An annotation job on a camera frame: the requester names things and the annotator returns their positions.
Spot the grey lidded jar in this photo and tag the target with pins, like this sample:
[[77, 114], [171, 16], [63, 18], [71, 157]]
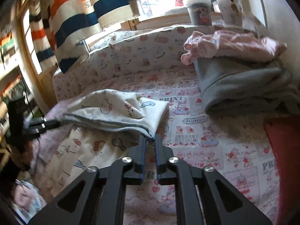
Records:
[[199, 11]]

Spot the red mat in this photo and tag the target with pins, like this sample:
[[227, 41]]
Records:
[[283, 135]]

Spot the pink print bed sheet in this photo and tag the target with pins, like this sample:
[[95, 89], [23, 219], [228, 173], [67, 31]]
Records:
[[237, 147]]

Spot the folded pink garment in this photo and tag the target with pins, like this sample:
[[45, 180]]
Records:
[[224, 43]]

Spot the white Hello Kitty pants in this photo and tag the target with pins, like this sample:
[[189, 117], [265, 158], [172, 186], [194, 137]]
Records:
[[96, 130]]

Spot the white shelf unit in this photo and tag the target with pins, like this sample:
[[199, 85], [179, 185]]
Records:
[[13, 84]]

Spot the baby bear patterned headboard cover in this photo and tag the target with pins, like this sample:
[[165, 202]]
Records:
[[146, 56]]

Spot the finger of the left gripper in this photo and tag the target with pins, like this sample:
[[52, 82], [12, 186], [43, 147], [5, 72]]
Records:
[[51, 124], [34, 123]]

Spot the striped hanging curtain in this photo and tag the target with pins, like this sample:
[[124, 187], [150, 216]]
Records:
[[59, 27]]

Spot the folded grey garment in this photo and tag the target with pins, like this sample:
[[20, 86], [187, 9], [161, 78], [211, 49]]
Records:
[[231, 86]]

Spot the pink bag on floor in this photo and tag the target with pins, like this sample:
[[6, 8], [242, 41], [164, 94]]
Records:
[[27, 201]]

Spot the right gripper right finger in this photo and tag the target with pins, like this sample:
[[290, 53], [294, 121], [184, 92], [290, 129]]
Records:
[[203, 195]]

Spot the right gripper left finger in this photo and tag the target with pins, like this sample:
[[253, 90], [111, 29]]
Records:
[[97, 196]]

